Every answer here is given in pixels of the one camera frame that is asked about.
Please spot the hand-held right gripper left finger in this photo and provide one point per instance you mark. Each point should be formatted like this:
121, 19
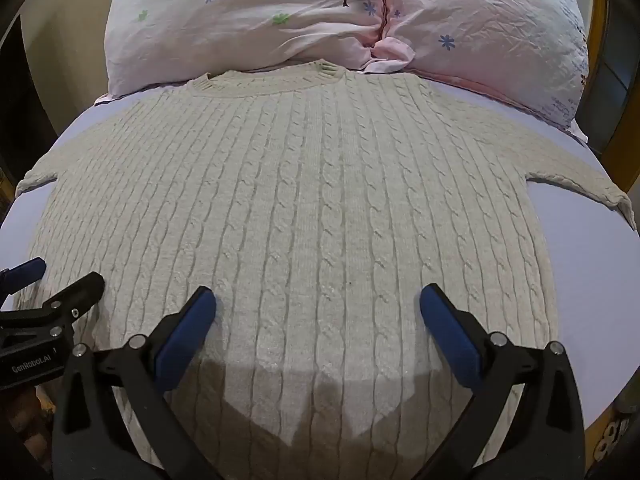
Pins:
187, 332

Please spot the lavender bed sheet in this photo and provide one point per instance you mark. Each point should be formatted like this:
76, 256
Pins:
595, 280

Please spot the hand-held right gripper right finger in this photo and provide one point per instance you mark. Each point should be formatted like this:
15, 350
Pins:
447, 332

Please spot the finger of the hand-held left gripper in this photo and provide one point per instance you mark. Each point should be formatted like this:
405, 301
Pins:
82, 294
25, 270

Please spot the left floral pink pillow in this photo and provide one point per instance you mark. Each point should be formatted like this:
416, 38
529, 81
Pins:
350, 20

